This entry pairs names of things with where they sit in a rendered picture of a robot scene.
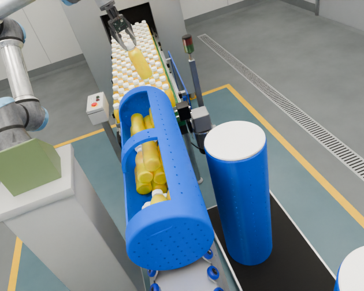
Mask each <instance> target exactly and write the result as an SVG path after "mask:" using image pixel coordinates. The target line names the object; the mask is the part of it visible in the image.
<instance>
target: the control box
mask: <svg viewBox="0 0 364 291"><path fill-rule="evenodd" d="M96 96H99V100H98V101H96V99H97V98H96ZM91 101H92V103H94V102H97V105H96V106H91V104H92V103H91ZM86 112H87V114H88V116H89V118H90V120H91V122H92V124H93V125H96V124H100V123H103V122H106V121H108V120H109V104H108V102H107V99H106V97H105V95H104V93H103V92H100V93H97V94H93V95H90V96H88V101H87V111H86Z"/></svg>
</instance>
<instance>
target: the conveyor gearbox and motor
mask: <svg viewBox="0 0 364 291"><path fill-rule="evenodd" d="M191 112H192V113H191V118H190V121H191V125H192V130H193V132H194V133H195V136H196V140H197V144H198V147H199V148H198V147H197V146H196V145H194V144H193V143H191V144H192V145H193V146H195V147H196V148H198V149H199V151H200V153H201V154H205V149H204V142H205V138H206V136H207V134H208V133H209V132H210V131H211V130H212V129H213V128H215V127H216V125H213V124H212V123H211V119H210V114H209V113H208V111H207V108H206V107H205V106H202V107H198V108H196V109H192V110H191Z"/></svg>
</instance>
